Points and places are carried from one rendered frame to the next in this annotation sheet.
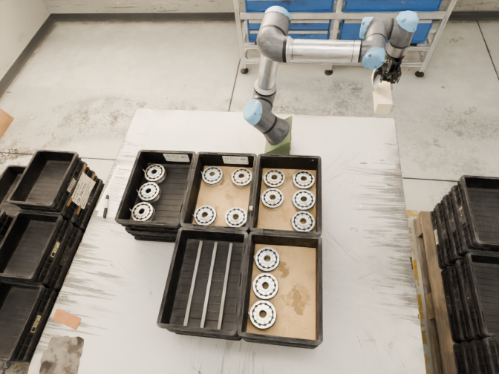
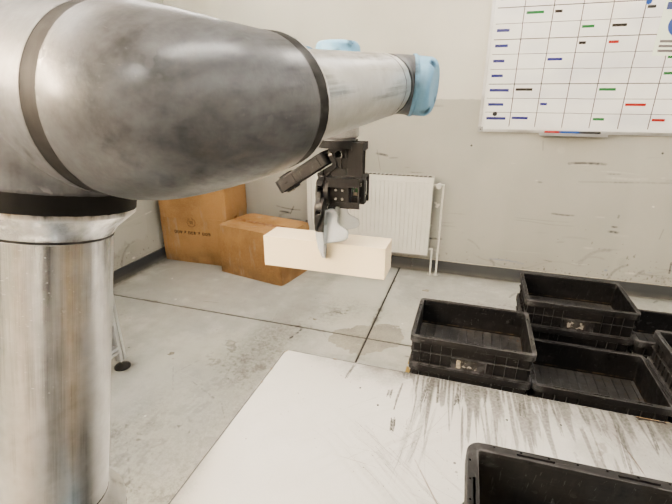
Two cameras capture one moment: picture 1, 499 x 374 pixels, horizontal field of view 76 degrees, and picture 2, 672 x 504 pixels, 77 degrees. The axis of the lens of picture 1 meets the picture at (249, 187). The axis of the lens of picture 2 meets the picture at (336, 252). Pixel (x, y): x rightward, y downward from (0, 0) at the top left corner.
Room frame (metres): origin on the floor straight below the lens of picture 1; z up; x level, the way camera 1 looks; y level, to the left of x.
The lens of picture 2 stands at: (1.01, 0.09, 1.37)
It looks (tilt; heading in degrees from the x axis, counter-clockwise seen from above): 21 degrees down; 272
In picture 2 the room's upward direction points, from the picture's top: straight up
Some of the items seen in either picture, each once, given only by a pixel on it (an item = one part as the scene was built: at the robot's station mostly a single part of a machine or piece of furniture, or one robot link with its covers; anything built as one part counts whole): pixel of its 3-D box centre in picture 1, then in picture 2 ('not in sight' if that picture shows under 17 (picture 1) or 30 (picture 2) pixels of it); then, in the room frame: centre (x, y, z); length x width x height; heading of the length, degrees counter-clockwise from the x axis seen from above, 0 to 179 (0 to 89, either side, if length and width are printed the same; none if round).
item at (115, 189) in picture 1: (123, 190); not in sight; (0.99, 0.69, 0.70); 0.33 x 0.23 x 0.01; 164
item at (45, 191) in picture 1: (64, 193); not in sight; (1.27, 1.26, 0.37); 0.40 x 0.30 x 0.45; 164
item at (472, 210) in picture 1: (477, 226); (465, 375); (0.57, -1.24, 0.37); 0.40 x 0.30 x 0.45; 164
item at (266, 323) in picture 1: (263, 314); not in sight; (0.22, 0.03, 0.86); 0.10 x 0.10 x 0.01
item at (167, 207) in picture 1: (161, 191); not in sight; (0.84, 0.42, 0.87); 0.40 x 0.30 x 0.11; 166
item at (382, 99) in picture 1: (381, 90); (327, 251); (1.05, -0.67, 1.08); 0.24 x 0.06 x 0.06; 164
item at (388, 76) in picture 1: (391, 66); (341, 173); (1.03, -0.66, 1.23); 0.09 x 0.08 x 0.12; 164
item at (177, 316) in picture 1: (208, 280); not in sight; (0.38, 0.23, 0.87); 0.40 x 0.30 x 0.11; 166
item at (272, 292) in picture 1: (265, 286); not in sight; (0.32, 0.00, 0.86); 0.10 x 0.10 x 0.01
